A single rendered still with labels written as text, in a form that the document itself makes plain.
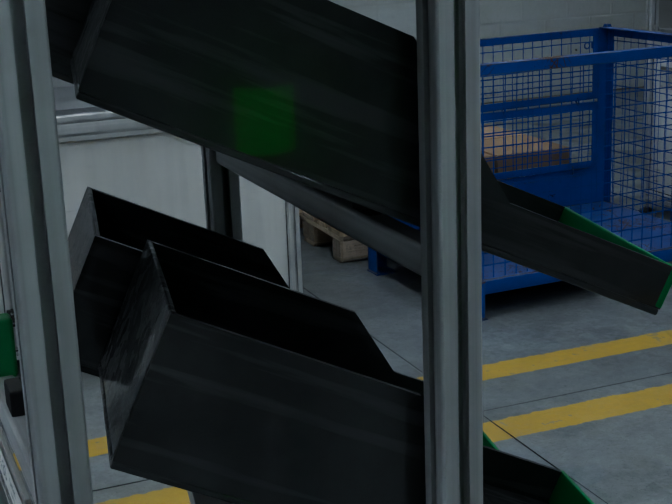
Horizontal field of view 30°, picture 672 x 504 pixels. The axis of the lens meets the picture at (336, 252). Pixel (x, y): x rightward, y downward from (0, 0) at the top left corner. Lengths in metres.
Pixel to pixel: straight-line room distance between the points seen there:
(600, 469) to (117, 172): 1.92
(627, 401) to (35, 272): 3.69
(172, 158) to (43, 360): 3.97
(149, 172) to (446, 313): 3.92
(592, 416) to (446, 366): 3.44
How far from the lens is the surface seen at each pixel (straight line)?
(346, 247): 5.61
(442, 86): 0.50
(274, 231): 4.60
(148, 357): 0.55
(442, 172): 0.51
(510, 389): 4.16
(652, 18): 6.34
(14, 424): 0.60
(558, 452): 3.71
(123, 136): 4.36
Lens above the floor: 1.53
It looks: 15 degrees down
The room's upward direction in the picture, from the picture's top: 2 degrees counter-clockwise
